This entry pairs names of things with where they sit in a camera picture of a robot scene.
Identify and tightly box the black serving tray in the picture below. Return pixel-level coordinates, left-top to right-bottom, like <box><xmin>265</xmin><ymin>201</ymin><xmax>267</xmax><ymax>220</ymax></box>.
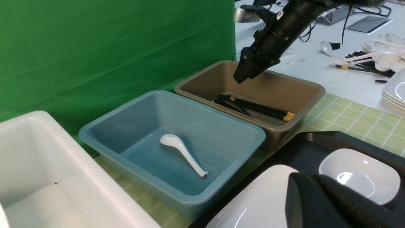
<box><xmin>189</xmin><ymin>131</ymin><xmax>405</xmax><ymax>228</ymax></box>

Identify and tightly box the brown plastic bin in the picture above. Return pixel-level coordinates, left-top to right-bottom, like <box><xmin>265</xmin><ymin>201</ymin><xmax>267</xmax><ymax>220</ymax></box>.
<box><xmin>174</xmin><ymin>60</ymin><xmax>326</xmax><ymax>152</ymax></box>

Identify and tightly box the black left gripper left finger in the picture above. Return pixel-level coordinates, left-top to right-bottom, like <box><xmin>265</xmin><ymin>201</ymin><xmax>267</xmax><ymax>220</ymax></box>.
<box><xmin>285</xmin><ymin>172</ymin><xmax>342</xmax><ymax>228</ymax></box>

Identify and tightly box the white ceramic spoon in bin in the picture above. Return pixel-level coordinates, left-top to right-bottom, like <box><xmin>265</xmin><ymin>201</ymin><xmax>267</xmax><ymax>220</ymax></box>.
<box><xmin>159</xmin><ymin>133</ymin><xmax>208</xmax><ymax>178</ymax></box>

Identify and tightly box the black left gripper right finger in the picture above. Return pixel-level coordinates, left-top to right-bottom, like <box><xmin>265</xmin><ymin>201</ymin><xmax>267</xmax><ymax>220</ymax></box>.
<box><xmin>312</xmin><ymin>175</ymin><xmax>404</xmax><ymax>228</ymax></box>

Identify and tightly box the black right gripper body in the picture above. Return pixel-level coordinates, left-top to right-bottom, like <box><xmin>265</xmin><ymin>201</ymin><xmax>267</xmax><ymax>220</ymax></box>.
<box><xmin>233</xmin><ymin>44</ymin><xmax>281</xmax><ymax>84</ymax></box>

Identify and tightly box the small white dish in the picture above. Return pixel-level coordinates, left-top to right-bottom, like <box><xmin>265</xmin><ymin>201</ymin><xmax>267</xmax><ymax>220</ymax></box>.
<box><xmin>318</xmin><ymin>148</ymin><xmax>401</xmax><ymax>205</ymax></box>

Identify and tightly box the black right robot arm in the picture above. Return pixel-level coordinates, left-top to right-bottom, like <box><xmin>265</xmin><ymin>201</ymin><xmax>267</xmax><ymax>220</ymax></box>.
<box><xmin>233</xmin><ymin>0</ymin><xmax>404</xmax><ymax>228</ymax></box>

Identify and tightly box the large white square plate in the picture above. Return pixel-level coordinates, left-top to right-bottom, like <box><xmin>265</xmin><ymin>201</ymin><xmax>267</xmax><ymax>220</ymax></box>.
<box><xmin>207</xmin><ymin>165</ymin><xmax>296</xmax><ymax>228</ymax></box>

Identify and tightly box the pile of white spoons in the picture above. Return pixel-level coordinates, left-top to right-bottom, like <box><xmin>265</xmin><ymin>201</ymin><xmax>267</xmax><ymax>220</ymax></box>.
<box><xmin>320</xmin><ymin>33</ymin><xmax>405</xmax><ymax>77</ymax></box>

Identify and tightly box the blue plastic bin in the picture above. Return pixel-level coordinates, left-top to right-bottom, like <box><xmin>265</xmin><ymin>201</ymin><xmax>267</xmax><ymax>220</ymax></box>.
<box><xmin>79</xmin><ymin>90</ymin><xmax>265</xmax><ymax>220</ymax></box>

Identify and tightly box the large white plastic bin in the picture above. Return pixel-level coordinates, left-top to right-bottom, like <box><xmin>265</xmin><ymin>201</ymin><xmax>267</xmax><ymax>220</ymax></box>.
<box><xmin>0</xmin><ymin>111</ymin><xmax>159</xmax><ymax>228</ymax></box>

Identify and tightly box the stack of white plates aside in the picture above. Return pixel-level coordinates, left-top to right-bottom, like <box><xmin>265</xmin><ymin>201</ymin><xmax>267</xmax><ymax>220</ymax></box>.
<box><xmin>381</xmin><ymin>68</ymin><xmax>405</xmax><ymax>118</ymax></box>

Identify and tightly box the green checkered tablecloth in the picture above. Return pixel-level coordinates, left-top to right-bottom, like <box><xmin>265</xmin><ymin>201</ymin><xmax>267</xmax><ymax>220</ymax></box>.
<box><xmin>95</xmin><ymin>93</ymin><xmax>404</xmax><ymax>228</ymax></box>

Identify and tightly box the black chopsticks bundle in bin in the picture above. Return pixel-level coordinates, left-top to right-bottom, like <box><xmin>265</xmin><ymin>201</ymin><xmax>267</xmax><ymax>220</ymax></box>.
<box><xmin>212</xmin><ymin>94</ymin><xmax>296</xmax><ymax>122</ymax></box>

